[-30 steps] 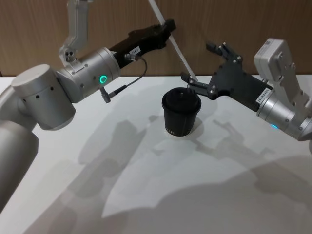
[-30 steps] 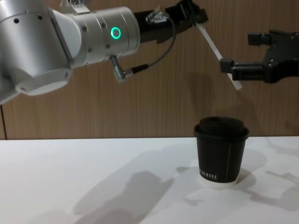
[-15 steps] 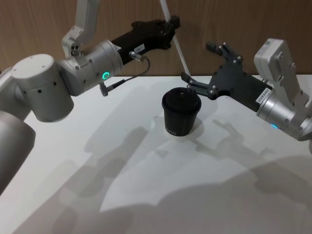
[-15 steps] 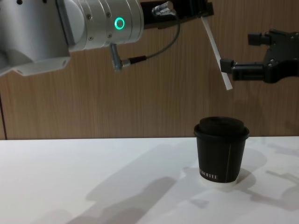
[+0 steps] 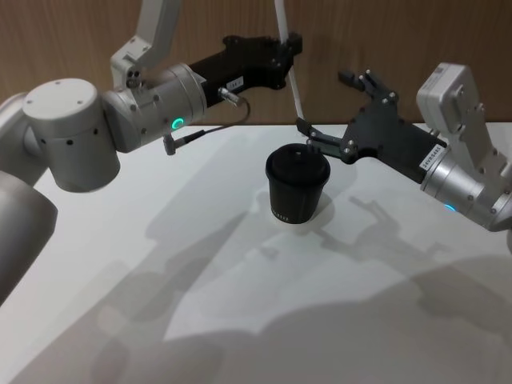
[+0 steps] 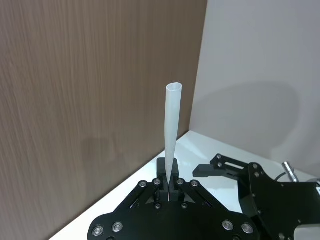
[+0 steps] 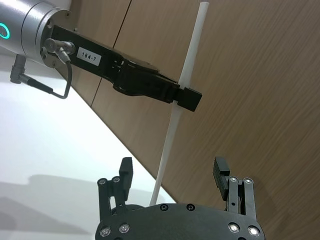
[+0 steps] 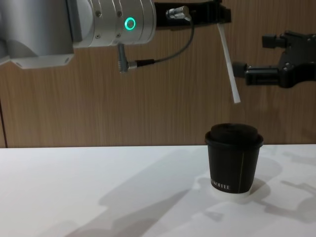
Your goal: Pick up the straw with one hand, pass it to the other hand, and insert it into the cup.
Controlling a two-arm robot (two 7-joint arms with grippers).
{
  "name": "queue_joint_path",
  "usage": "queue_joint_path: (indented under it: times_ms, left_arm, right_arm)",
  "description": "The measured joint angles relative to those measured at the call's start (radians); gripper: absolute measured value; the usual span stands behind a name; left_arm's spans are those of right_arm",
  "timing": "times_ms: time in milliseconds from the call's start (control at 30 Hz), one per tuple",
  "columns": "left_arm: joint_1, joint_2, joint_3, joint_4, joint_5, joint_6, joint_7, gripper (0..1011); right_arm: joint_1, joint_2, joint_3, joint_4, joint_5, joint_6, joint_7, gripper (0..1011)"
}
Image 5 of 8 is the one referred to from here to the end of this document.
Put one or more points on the white straw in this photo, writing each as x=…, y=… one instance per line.
x=295, y=88

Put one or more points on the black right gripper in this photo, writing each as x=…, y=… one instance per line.
x=384, y=134

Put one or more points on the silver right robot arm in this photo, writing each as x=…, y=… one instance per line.
x=460, y=180

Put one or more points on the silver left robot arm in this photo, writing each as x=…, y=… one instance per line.
x=60, y=120

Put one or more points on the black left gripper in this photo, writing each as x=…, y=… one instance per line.
x=240, y=68

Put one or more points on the black cup with lid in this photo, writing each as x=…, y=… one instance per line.
x=298, y=184

